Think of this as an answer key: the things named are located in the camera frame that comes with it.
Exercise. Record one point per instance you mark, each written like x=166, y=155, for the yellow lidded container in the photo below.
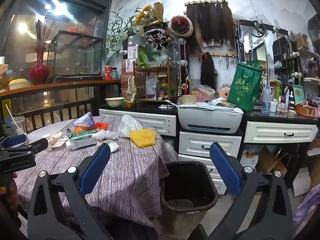
x=18, y=84

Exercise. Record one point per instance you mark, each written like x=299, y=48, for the pink lid jar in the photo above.
x=161, y=95

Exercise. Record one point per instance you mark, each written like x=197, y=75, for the red fur-trimmed hat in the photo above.
x=180, y=26

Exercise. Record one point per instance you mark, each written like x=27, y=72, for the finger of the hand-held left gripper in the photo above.
x=16, y=140
x=37, y=145

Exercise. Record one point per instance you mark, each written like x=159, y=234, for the vanity mirror with bulbs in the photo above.
x=183, y=47
x=260, y=52

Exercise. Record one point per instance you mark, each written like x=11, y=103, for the purple plastic bag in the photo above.
x=86, y=121

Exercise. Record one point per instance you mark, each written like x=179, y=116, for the wooden shelf rack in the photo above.
x=155, y=68

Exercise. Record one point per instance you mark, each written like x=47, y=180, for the large green leaves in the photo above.
x=144, y=56

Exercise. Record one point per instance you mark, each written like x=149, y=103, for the purple striped tablecloth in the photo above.
x=130, y=170

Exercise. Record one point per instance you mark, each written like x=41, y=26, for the dried flower branches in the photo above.
x=43, y=33

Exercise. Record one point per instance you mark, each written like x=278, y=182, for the brown cardboard box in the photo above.
x=123, y=85

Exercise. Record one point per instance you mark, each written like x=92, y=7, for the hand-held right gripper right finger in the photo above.
x=225, y=170

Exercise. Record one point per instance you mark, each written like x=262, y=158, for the dark packet with white label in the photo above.
x=151, y=87

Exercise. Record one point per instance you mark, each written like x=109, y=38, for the cream bowl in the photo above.
x=115, y=102

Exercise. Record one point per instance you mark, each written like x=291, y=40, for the dark brown trash bin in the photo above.
x=185, y=220

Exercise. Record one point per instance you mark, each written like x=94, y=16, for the black wooden railing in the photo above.
x=50, y=112

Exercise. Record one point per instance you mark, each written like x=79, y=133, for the yellow foam net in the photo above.
x=142, y=137

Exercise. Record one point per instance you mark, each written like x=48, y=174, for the green tote bag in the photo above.
x=243, y=87

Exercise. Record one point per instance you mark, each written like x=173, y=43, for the sunflower bouquet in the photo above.
x=146, y=15

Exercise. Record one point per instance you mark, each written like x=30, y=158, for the pink round disc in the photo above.
x=223, y=93

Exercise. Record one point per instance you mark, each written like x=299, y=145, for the rack of hair extensions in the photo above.
x=210, y=22

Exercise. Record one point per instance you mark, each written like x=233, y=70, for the person's left hand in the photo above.
x=7, y=197

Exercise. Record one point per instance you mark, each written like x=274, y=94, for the white stapler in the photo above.
x=166, y=106

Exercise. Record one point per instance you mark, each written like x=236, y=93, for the wooden basket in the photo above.
x=305, y=110

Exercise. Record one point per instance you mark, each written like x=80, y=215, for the green bamboo plant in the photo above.
x=116, y=30

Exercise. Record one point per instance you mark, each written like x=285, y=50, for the glass cup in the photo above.
x=153, y=64

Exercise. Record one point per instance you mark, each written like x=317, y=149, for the black framed glass terrarium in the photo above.
x=75, y=55

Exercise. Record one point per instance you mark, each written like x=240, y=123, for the large tape roll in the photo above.
x=189, y=100

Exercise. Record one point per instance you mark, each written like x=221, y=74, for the black hanging wig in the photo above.
x=208, y=72

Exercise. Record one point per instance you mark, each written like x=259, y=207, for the clear plastic cup with straw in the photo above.
x=18, y=130

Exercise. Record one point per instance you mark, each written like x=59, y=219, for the tall green box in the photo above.
x=278, y=88

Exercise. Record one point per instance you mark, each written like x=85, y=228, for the white bag with yellow cartoon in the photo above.
x=248, y=156

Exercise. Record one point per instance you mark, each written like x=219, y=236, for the white drawer unit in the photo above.
x=200, y=142

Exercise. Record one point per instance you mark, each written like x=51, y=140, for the framed sunflower picture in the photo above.
x=298, y=94

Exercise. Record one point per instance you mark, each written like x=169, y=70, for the beige snack bag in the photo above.
x=130, y=90

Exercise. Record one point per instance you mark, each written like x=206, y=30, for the small glass jar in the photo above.
x=114, y=73

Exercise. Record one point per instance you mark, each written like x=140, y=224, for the cardboard boxes under desk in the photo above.
x=267, y=162

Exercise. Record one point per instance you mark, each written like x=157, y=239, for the red vase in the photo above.
x=39, y=72

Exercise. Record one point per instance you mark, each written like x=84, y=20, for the white printer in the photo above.
x=210, y=120

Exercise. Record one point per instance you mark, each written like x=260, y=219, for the green white tissue pack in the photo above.
x=80, y=142

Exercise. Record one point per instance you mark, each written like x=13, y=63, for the ornate beaded headdress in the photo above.
x=157, y=38

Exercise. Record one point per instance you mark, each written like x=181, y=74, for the white tissue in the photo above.
x=56, y=140

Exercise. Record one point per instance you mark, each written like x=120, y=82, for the small white bottle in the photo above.
x=273, y=105

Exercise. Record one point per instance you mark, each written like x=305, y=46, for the white striped wrapper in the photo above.
x=108, y=146

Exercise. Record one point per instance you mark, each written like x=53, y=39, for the yellow bottle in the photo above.
x=164, y=87

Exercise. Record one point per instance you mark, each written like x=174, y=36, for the orange foam net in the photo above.
x=101, y=125

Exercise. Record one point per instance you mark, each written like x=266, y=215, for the orange peel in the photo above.
x=78, y=129

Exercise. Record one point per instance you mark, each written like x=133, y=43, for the clear water bottle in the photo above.
x=266, y=101

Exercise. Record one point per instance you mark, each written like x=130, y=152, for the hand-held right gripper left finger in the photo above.
x=96, y=167

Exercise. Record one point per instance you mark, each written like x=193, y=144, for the clear plastic bag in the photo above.
x=205, y=92

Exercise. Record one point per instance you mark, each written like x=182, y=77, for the pink printed box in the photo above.
x=133, y=52
x=130, y=65

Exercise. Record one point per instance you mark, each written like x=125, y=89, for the white plastic bag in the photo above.
x=127, y=126

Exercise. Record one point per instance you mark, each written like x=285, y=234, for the red tin can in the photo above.
x=108, y=73

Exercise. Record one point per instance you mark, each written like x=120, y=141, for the long white cabinet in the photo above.
x=155, y=122

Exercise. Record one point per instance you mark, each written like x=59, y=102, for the small tape roll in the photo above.
x=184, y=86

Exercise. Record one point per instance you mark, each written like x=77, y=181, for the pile of papers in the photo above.
x=215, y=105

